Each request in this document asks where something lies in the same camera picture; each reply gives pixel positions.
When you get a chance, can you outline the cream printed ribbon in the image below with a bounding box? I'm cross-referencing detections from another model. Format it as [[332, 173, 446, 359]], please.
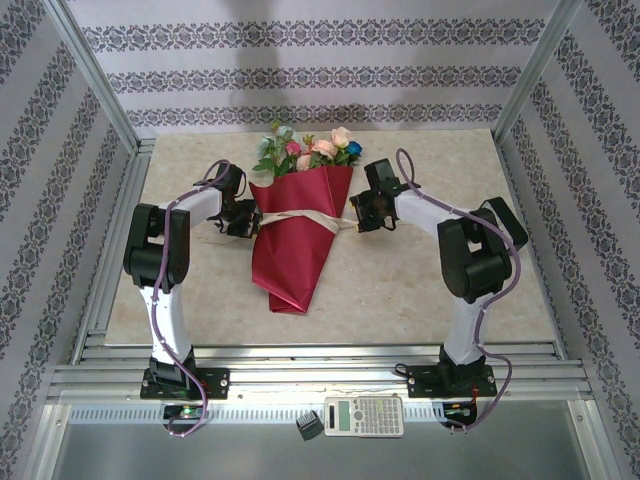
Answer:
[[204, 207, 359, 247]]

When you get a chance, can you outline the green-lit controller board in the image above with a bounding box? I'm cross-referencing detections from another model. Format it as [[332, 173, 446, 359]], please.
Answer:
[[442, 402, 477, 421], [163, 403, 209, 420]]

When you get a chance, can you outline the left green-lit controller board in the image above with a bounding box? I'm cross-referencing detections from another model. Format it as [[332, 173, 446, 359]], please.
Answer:
[[163, 403, 209, 420]]

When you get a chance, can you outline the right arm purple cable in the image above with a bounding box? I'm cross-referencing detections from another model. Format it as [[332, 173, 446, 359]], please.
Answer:
[[395, 148, 524, 435]]

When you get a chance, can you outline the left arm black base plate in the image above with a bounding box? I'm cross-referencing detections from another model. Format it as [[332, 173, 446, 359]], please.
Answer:
[[139, 367, 230, 401]]

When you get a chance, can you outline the pale teal flower stem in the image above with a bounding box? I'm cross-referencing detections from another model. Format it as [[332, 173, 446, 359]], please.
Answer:
[[252, 119, 299, 176]]

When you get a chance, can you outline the white scientific calculator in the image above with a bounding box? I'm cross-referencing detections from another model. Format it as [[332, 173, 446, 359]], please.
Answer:
[[323, 394, 404, 439]]

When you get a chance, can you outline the magenta pink rose stem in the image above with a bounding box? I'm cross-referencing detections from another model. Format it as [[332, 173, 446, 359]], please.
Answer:
[[285, 141, 304, 174]]

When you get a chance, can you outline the burgundy wrapping paper sheet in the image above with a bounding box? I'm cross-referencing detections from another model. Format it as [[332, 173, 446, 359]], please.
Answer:
[[248, 165, 355, 316]]

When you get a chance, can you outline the aluminium profile frame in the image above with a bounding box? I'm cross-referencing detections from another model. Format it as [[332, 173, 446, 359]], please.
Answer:
[[19, 0, 621, 480]]

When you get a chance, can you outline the right green-lit controller board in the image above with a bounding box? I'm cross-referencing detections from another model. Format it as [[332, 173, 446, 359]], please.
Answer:
[[442, 402, 477, 421]]

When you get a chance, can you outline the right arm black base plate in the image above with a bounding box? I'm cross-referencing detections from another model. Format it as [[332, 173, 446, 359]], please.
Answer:
[[407, 364, 494, 400]]

